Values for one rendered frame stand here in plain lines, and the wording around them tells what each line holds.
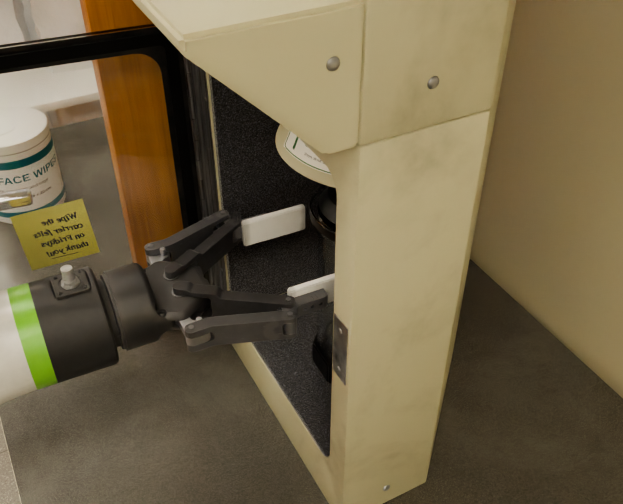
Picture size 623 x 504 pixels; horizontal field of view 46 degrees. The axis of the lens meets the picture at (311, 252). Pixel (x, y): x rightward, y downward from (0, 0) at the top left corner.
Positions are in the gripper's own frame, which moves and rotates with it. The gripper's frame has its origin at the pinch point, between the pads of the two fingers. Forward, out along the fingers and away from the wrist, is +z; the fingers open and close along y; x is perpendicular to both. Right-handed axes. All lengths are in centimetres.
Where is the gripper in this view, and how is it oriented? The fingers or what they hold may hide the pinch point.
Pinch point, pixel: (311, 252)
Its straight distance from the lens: 72.8
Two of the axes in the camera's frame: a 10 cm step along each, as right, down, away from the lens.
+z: 9.0, -2.7, 3.4
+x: -0.1, 7.7, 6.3
